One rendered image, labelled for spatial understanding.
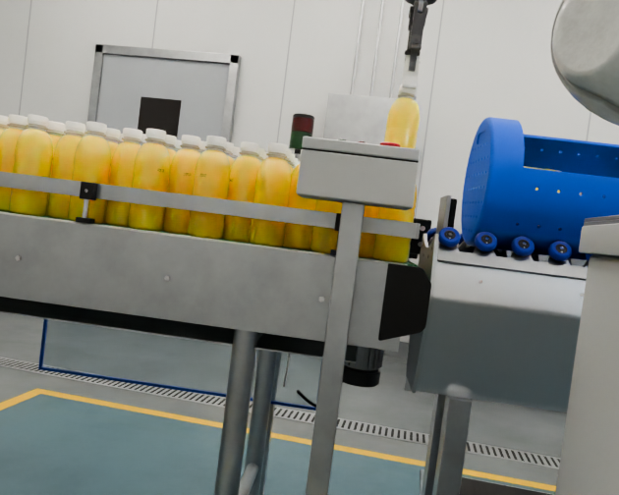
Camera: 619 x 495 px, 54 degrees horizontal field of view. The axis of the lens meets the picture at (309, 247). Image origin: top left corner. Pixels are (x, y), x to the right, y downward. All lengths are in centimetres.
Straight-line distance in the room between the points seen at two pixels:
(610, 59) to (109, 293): 95
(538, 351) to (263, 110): 390
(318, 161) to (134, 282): 44
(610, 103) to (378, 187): 47
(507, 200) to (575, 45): 65
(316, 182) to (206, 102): 405
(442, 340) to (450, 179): 348
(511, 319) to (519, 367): 11
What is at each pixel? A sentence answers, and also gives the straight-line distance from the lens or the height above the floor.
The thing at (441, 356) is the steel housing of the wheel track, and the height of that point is 71.
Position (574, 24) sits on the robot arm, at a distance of 66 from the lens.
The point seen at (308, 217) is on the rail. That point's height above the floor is 96.
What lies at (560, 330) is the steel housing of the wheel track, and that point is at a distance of 131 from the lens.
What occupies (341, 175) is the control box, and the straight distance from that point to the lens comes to 103.
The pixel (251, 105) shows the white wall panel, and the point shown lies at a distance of 498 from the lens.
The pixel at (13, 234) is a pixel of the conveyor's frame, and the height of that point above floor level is 86.
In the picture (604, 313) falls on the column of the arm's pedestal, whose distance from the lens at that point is 86.
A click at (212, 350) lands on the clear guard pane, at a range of 171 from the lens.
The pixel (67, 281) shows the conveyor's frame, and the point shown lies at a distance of 127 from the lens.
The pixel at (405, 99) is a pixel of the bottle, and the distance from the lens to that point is 135.
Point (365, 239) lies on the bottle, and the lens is 120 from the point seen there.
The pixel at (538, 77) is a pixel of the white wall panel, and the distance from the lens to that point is 491.
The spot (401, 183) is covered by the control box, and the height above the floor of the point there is 104.
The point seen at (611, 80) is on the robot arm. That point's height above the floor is 112.
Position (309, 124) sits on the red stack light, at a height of 123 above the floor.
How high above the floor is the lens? 95
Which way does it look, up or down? 2 degrees down
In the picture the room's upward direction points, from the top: 7 degrees clockwise
